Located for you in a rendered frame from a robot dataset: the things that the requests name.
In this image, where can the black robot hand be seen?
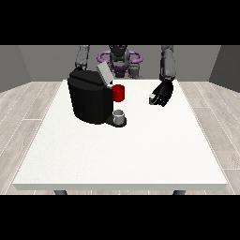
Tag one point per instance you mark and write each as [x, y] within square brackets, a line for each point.
[164, 91]

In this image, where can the small grey coffee pod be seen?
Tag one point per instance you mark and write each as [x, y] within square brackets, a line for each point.
[152, 99]

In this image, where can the red pod holder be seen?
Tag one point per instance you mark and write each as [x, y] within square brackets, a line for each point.
[118, 92]

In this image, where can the pale grey machine lid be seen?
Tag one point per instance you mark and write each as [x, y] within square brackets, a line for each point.
[105, 72]

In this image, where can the black coffee machine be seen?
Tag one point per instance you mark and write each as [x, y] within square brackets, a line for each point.
[89, 97]

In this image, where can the small grey cup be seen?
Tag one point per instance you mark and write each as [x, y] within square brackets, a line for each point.
[119, 116]

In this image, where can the grey robot trunk purple rings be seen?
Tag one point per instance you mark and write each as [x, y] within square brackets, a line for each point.
[119, 62]

